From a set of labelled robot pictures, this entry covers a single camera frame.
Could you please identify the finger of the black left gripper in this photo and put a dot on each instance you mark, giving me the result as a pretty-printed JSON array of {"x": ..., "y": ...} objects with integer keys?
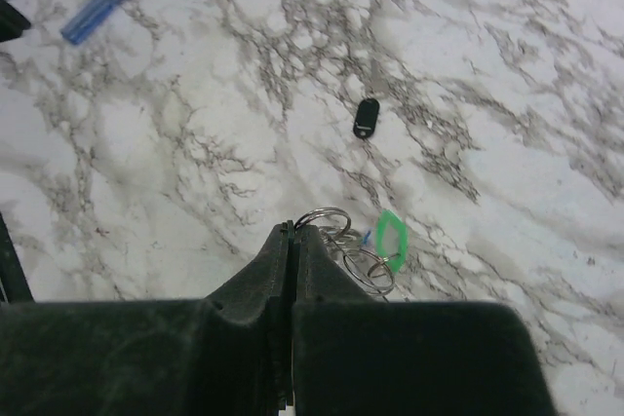
[
  {"x": 12, "y": 23},
  {"x": 14, "y": 285}
]

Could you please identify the blue red screwdriver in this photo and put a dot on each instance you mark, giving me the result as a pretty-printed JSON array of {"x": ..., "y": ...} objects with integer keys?
[{"x": 88, "y": 20}]

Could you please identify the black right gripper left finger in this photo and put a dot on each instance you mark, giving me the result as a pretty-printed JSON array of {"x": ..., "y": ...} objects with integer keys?
[{"x": 226, "y": 354}]

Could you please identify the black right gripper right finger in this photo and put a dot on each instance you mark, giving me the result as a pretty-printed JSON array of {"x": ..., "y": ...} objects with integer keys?
[{"x": 352, "y": 355}]

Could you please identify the black key tag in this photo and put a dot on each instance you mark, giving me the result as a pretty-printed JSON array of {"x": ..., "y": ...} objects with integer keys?
[{"x": 366, "y": 118}]

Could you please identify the green key tag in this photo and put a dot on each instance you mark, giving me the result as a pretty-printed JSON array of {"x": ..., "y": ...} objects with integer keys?
[{"x": 391, "y": 240}]

